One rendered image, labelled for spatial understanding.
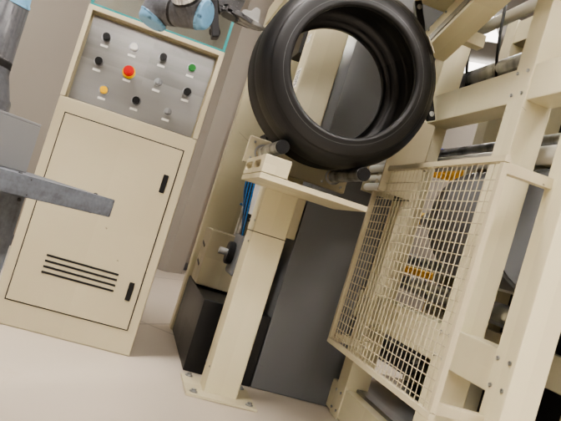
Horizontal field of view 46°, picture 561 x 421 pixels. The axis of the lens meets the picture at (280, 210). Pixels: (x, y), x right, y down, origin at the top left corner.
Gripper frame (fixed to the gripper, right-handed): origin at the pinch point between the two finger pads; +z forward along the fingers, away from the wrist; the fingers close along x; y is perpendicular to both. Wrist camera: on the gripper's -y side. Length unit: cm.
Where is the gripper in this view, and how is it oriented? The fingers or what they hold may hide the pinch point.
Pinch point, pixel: (260, 29)
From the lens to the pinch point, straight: 221.3
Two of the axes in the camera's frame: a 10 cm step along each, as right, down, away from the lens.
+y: 4.0, -9.1, 0.6
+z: 8.9, 4.1, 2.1
